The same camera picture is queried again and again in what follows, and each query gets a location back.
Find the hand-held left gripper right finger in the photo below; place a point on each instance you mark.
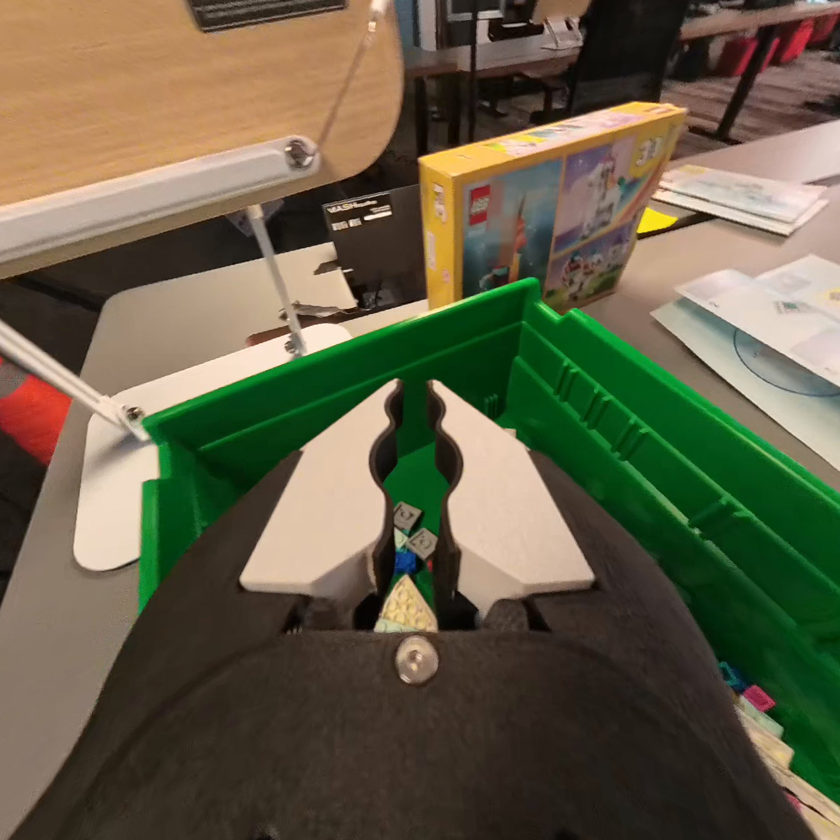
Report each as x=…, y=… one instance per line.
x=512, y=518

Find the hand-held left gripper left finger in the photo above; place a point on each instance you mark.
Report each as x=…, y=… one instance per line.
x=315, y=505

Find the pile of lego bricks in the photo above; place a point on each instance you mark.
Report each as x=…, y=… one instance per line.
x=403, y=607

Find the green plastic bin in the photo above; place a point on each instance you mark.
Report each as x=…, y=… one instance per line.
x=590, y=407

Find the yellow lego set box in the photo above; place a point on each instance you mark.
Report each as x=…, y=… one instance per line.
x=558, y=216

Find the black cardboard box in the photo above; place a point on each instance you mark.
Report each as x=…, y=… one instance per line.
x=380, y=249

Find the open instruction booklet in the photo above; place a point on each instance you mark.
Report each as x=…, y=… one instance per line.
x=754, y=367

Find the red and black cloth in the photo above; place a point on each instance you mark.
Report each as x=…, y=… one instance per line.
x=33, y=420

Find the yellow sticky note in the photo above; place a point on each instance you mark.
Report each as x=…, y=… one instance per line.
x=655, y=222

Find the white metal stand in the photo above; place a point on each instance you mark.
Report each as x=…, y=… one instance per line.
x=197, y=190

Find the stack of instruction booklets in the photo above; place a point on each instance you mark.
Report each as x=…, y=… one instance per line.
x=741, y=197

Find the wooden board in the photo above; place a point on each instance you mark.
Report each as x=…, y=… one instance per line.
x=164, y=85

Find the wooden background table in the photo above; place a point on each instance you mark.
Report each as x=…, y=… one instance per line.
x=499, y=62

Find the black office chair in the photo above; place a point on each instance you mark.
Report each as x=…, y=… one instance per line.
x=623, y=59

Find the black label plate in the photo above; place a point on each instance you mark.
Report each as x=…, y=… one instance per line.
x=262, y=12

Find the red chair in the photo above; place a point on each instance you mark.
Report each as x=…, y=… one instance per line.
x=745, y=56
x=804, y=39

